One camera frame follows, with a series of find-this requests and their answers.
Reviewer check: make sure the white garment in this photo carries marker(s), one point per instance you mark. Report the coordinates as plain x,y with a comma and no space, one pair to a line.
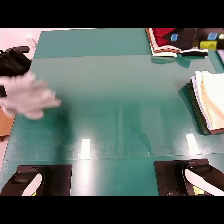
26,95

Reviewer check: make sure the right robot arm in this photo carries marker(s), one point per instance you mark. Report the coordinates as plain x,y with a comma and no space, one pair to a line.
168,178

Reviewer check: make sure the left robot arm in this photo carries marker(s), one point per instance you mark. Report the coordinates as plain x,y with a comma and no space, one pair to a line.
56,180

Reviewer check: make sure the dark green garment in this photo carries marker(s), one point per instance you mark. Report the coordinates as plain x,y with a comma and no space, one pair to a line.
196,110

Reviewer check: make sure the red garment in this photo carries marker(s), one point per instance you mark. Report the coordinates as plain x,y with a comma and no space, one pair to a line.
161,36

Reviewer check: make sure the yellow garment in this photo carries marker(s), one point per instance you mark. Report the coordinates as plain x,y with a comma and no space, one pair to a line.
210,44

